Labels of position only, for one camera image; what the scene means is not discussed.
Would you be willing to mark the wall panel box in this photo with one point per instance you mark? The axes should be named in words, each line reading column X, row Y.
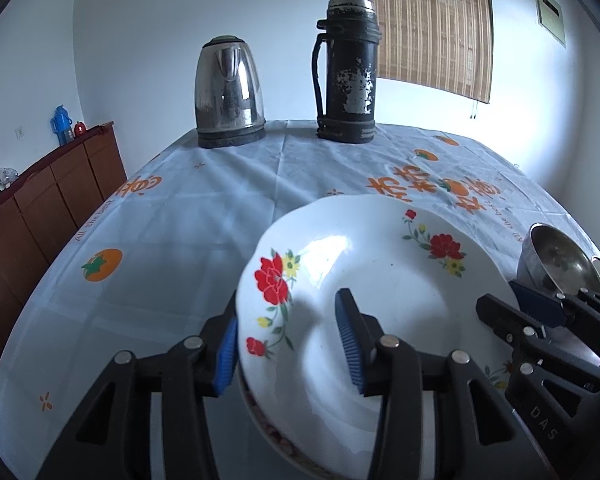
column 549, row 12

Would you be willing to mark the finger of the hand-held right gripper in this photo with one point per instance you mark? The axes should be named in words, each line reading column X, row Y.
column 510, row 322
column 537, row 302

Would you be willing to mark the red flower white plate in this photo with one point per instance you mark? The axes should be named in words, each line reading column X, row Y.
column 390, row 270

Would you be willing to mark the small flower rim plate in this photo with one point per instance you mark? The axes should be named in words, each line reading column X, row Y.
column 272, row 432

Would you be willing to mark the bamboo window blind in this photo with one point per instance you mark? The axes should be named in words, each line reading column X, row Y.
column 425, row 25

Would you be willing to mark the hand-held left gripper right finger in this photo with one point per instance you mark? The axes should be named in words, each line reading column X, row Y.
column 349, row 340

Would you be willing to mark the stainless steel bowl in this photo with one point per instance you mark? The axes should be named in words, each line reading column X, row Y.
column 555, row 260

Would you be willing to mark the small red ornament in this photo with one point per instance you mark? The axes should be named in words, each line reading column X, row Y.
column 80, row 128

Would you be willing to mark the black worn thermos flask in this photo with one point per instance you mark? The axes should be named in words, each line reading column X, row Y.
column 347, row 70

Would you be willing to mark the stainless steel electric kettle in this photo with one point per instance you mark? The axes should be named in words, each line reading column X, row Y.
column 228, row 90

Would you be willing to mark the blue thermos bottle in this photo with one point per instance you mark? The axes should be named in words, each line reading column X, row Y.
column 61, row 125

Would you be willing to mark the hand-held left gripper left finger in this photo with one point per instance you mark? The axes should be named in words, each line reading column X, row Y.
column 226, row 355

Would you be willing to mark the brown wooden sideboard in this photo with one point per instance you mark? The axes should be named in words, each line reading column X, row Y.
column 45, row 210

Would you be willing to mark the crumpled plastic bag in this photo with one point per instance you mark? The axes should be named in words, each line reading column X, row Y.
column 5, row 176

